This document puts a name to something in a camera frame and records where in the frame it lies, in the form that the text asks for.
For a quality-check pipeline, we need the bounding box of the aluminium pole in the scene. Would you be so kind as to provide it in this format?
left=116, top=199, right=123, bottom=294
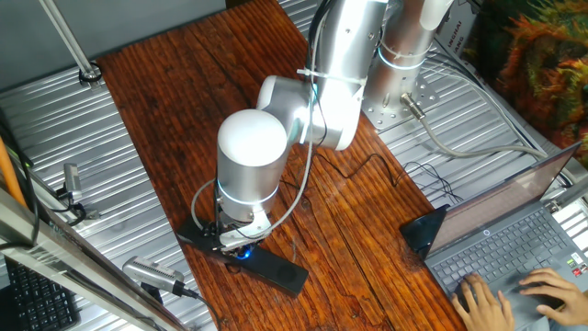
left=39, top=0, right=103, bottom=88

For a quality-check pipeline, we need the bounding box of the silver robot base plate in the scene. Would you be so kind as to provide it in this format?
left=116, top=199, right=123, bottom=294
left=360, top=59, right=440, bottom=132

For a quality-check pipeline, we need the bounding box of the aluminium frame beam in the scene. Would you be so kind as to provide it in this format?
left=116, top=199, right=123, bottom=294
left=0, top=188, right=189, bottom=331

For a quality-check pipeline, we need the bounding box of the person's left hand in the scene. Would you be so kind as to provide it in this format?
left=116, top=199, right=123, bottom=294
left=449, top=274, right=515, bottom=331

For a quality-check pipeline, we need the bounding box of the aluminium strut with bracket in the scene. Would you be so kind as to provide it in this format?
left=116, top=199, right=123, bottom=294
left=0, top=137, right=101, bottom=221

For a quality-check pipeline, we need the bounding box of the printed cardboard box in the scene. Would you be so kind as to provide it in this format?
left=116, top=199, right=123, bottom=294
left=434, top=0, right=488, bottom=88

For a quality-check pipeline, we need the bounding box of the colourful furry fabric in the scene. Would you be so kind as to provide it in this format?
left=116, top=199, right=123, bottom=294
left=463, top=0, right=588, bottom=166

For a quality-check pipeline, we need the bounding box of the black keyboard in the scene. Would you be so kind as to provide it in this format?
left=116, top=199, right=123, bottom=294
left=4, top=257, right=82, bottom=331

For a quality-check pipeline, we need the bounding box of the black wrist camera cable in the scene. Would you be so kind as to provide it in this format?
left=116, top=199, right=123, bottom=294
left=201, top=169, right=267, bottom=243

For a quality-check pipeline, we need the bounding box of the black speaker bar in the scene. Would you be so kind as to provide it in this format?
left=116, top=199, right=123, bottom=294
left=176, top=215, right=310, bottom=298

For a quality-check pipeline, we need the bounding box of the orange cable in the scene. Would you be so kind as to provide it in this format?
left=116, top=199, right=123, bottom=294
left=0, top=137, right=28, bottom=208

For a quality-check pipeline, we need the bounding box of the wood grain table board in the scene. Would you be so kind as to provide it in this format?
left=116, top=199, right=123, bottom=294
left=96, top=0, right=468, bottom=331

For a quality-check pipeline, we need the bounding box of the robot base cable bundle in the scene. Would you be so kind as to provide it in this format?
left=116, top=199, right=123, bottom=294
left=424, top=48, right=575, bottom=188

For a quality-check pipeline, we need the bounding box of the small grey camera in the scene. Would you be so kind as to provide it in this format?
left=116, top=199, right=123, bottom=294
left=54, top=163, right=88, bottom=215

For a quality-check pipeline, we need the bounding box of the thick grey base cable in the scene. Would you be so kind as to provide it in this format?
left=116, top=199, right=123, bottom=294
left=399, top=91, right=548, bottom=160

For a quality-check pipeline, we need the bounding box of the thin black speaker cable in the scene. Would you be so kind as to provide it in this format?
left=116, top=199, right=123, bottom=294
left=279, top=152, right=465, bottom=206

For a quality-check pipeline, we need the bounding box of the grey laptop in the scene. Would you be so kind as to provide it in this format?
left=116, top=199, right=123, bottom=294
left=424, top=141, right=588, bottom=331

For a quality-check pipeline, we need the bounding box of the silver ribbed camera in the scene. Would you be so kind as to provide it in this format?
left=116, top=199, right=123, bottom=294
left=121, top=256, right=187, bottom=298

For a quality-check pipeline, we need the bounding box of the person's right hand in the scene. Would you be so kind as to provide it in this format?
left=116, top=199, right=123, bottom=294
left=518, top=268, right=588, bottom=327

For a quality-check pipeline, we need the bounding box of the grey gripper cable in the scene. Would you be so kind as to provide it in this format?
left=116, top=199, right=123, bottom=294
left=190, top=27, right=322, bottom=236

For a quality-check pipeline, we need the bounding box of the black phone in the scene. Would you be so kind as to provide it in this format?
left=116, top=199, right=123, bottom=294
left=398, top=204, right=451, bottom=261

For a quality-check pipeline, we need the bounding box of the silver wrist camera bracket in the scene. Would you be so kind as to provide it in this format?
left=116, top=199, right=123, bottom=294
left=218, top=211, right=273, bottom=252

